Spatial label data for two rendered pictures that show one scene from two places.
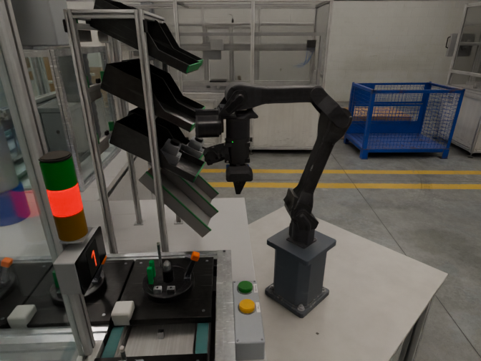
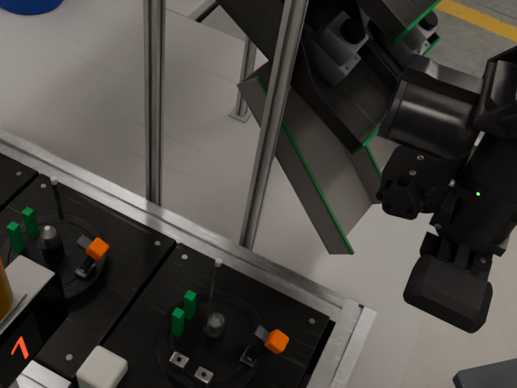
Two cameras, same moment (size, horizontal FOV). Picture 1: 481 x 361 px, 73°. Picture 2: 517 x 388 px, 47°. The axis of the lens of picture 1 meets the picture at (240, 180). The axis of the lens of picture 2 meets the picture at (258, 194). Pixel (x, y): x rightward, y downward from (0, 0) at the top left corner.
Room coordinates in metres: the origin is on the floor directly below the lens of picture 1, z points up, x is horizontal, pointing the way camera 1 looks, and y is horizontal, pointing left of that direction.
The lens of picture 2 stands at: (0.39, 0.06, 1.69)
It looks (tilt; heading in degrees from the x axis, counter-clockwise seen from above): 49 degrees down; 20
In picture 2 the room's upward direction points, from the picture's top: 12 degrees clockwise
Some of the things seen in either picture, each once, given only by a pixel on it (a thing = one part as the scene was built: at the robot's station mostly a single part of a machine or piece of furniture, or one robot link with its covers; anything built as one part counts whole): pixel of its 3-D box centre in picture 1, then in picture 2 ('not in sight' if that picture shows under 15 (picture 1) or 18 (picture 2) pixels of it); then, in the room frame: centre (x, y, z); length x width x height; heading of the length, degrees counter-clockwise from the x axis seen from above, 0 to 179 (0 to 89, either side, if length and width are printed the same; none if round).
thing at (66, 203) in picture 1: (64, 198); not in sight; (0.52, 0.31, 1.33); 0.05 x 0.05 x 0.05
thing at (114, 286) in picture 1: (75, 275); (50, 245); (0.70, 0.44, 1.01); 0.24 x 0.24 x 0.13; 3
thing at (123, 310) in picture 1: (167, 272); (213, 330); (0.71, 0.20, 1.01); 0.24 x 0.24 x 0.13; 3
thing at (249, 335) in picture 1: (247, 316); not in sight; (0.64, -0.02, 0.93); 0.21 x 0.07 x 0.06; 3
